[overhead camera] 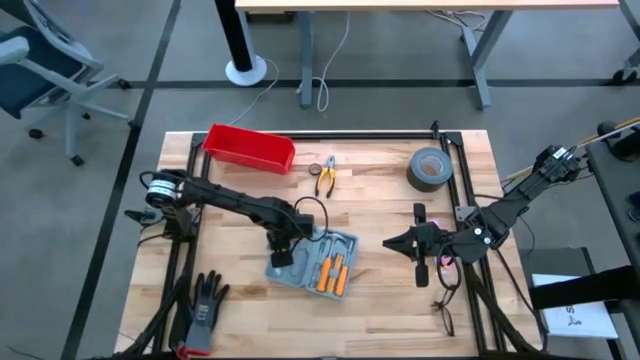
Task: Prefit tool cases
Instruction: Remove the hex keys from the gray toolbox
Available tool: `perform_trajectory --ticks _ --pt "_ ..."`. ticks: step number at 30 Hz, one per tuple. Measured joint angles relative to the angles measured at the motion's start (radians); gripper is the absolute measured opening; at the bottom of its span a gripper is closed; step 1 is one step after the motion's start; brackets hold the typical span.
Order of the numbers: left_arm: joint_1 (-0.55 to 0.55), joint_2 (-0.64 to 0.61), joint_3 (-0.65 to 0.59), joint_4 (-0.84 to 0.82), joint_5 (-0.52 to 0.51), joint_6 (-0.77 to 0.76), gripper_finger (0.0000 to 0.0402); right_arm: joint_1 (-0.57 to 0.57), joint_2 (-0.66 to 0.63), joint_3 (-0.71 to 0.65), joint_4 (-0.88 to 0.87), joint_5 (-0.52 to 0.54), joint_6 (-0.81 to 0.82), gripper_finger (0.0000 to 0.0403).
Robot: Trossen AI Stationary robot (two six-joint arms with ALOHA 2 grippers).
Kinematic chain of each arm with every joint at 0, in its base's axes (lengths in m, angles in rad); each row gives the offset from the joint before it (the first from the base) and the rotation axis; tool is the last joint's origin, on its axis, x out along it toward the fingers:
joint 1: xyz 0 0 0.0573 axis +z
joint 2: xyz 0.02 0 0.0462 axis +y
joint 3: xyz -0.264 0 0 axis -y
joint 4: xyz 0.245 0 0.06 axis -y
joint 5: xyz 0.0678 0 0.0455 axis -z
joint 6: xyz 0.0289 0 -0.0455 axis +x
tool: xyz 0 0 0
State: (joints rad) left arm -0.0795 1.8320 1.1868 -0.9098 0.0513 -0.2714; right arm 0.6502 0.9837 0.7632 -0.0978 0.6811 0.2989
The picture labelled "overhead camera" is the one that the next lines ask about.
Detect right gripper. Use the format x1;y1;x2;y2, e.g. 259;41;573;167
382;202;456;289

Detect grey plastic tool case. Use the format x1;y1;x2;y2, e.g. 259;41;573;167
263;226;360;300

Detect orange-handled pliers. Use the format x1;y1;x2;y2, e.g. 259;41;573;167
313;154;338;200

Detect red plastic bin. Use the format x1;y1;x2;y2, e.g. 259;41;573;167
202;123;297;175

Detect black-framed eyeglasses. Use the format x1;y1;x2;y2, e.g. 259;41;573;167
432;284;459;338

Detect black grey work glove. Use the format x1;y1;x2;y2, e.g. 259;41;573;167
175;270;231;359

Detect black table clamp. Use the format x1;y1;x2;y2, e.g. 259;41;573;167
124;208;156;225

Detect black beam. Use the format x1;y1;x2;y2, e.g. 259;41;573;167
528;264;640;311

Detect white paper sheet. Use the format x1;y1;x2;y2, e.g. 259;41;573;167
532;273;620;340

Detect pole with white round base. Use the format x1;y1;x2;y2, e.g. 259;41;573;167
212;0;269;88

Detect grey metal desk leg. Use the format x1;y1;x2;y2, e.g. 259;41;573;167
459;9;514;111
298;12;316;110

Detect dark grey side table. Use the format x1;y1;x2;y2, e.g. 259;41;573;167
584;139;640;360

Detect yellow and white rod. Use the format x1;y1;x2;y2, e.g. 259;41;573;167
501;117;640;185

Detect light wooden desk top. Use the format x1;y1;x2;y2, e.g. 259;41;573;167
234;0;621;14

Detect black round device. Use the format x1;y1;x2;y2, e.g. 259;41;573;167
597;119;640;162

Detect grey leg with black caster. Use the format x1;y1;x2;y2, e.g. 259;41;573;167
610;0;640;87

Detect blue office chair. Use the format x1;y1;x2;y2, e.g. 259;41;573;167
0;0;132;168

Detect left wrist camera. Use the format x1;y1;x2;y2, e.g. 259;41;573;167
292;212;316;237

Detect black right camera cable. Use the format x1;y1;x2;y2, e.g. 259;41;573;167
436;242;464;291

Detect black camera cable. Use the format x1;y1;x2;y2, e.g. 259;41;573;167
293;196;330;244
436;242;464;291

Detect black left camera cable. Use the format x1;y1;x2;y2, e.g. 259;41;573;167
293;196;330;244

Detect grey duct tape roll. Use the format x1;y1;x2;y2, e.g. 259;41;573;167
405;146;455;194

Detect black cable bundle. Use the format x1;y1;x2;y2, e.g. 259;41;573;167
113;269;194;360
467;269;549;357

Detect thin white floor cable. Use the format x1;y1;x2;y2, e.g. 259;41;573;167
232;57;281;124

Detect white looped floor cable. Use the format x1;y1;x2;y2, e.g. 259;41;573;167
297;14;351;114

